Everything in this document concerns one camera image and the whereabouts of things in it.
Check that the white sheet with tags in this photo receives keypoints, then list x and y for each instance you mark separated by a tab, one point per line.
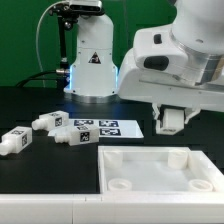
108	128

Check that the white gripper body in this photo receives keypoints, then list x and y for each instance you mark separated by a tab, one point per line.
154	87

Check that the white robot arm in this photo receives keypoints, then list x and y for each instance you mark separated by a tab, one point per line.
198	30

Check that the white square tabletop tray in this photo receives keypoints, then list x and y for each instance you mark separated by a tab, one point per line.
157	169

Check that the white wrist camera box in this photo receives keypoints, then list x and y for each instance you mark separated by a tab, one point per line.
157	54

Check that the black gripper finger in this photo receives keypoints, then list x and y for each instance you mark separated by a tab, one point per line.
190	113
156	114

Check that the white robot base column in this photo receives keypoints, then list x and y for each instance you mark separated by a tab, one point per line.
93	75

